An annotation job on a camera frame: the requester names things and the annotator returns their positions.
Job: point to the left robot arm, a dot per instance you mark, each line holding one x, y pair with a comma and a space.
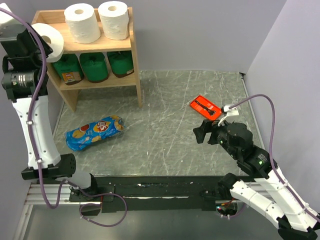
25, 82

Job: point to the orange razor package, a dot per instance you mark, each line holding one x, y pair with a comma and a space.
205, 108

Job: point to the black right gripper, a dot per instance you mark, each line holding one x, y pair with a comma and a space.
206, 126

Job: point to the white paper towel roll front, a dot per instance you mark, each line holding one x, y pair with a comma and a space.
114, 18

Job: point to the white paper towel roll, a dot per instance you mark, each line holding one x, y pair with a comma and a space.
114, 18
82, 23
53, 38

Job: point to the white paper towel roll back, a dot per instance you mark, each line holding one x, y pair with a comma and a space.
53, 38

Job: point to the blue chips bag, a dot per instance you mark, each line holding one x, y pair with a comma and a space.
84, 136

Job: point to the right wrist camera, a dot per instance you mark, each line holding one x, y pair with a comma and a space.
230, 114

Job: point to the green roll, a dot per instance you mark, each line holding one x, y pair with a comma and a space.
121, 63
69, 69
94, 66

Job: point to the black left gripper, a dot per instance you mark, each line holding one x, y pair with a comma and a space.
33, 36

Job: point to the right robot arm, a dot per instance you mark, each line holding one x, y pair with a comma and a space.
292, 220

